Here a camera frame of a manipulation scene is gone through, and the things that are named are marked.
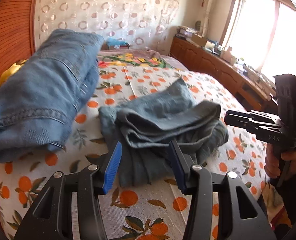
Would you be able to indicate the stack of books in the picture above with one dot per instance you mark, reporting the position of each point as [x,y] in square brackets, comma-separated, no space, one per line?
[185,32]

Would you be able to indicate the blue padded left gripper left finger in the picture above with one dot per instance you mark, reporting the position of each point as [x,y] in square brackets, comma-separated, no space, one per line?
[93,181]

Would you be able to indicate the person's right hand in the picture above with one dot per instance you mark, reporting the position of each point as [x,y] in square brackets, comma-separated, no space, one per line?
[272,163]

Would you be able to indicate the circle pattern sheer curtain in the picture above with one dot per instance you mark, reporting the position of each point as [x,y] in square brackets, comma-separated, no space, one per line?
[143,24]

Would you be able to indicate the wooden cabinet counter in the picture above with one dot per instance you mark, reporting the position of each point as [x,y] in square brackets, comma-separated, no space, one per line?
[242,88]

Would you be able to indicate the cardboard box on counter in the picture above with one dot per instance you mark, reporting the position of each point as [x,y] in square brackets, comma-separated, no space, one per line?
[202,41]

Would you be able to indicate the white plastic jug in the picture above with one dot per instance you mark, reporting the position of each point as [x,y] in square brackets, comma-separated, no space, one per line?
[226,54]

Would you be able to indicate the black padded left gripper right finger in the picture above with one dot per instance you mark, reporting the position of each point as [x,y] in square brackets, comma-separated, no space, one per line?
[193,179]

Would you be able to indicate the grey-blue shorts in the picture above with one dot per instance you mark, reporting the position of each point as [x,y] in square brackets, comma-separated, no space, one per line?
[145,126]

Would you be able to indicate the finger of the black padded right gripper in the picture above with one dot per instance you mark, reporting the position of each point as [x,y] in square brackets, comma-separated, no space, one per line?
[255,123]

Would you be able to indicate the folded blue denim jeans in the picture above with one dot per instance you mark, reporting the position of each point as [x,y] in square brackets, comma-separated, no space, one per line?
[39,102]

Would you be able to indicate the cardboard box with blue cloth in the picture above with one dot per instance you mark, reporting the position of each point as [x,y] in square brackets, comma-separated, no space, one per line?
[114,44]

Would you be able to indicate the window with wooden frame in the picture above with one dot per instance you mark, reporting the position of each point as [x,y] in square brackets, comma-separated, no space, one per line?
[262,33]

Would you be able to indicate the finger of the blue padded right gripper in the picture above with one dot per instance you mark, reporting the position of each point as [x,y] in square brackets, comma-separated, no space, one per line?
[240,113]

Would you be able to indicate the yellow Pikachu plush toy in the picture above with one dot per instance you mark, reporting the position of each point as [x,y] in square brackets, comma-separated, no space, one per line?
[11,70]

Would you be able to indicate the floral pink blanket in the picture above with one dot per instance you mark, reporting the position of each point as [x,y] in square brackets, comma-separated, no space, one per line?
[137,58]

